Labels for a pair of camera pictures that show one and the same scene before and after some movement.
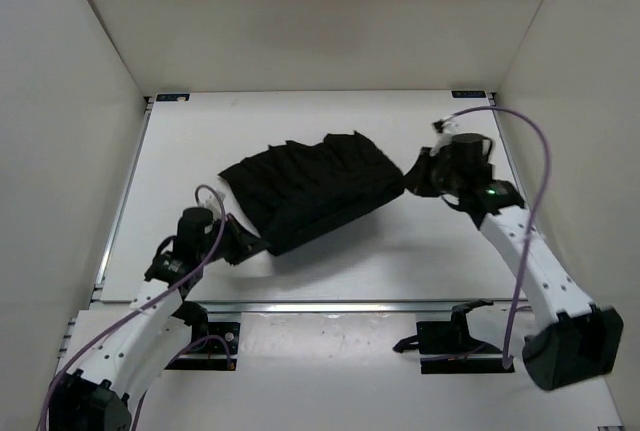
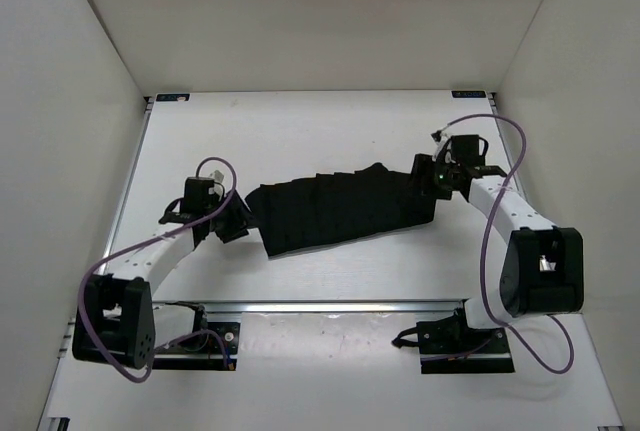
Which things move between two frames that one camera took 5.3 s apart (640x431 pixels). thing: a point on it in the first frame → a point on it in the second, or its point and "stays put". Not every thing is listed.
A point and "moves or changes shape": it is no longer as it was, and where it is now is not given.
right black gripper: x=416 y=180 stays put
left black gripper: x=246 y=241 → x=242 y=218
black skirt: x=290 y=191 moves or changes shape
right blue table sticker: x=469 y=94 stays put
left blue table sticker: x=172 y=97 stays put
